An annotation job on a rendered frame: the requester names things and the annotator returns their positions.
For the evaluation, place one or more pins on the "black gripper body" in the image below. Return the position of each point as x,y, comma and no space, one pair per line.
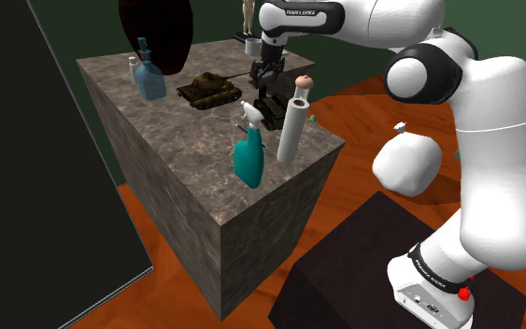
269,68

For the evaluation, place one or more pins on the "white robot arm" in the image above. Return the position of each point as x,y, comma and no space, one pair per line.
495,150

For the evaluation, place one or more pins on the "white mug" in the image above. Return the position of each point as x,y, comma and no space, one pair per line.
253,47

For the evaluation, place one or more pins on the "clear bottle with tan cap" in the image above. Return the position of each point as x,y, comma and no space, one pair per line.
303,84

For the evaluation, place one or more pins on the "dark green toy vehicle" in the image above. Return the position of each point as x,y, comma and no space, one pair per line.
271,111

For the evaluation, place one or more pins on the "tan human figure statue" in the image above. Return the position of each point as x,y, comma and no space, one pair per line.
248,16

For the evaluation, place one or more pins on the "olive toy tank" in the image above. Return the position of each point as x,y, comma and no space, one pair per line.
208,89

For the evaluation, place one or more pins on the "small teal object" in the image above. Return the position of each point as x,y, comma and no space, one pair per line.
312,118

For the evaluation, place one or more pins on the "thin dark pen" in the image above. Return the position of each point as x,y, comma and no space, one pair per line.
240,128

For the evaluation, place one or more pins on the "white paper towel roll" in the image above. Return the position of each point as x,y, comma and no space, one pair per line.
291,132

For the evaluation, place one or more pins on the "teal spray bottle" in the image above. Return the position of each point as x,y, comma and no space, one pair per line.
249,159

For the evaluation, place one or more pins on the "marble block table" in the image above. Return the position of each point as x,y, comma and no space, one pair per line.
185,136

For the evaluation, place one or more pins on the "large dark round vase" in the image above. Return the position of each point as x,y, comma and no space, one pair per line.
157,32

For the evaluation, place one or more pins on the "blue glass bottle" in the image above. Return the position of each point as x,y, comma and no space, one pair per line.
151,82

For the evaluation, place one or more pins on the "small white bottle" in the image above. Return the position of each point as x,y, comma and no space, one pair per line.
132,68

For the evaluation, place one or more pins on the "white tied rubbish bag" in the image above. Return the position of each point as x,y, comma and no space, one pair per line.
406,164

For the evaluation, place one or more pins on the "dark robot stand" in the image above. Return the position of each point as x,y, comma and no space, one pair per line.
349,259

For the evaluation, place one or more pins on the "black panel with pale edge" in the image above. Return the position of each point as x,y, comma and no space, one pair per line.
25,173

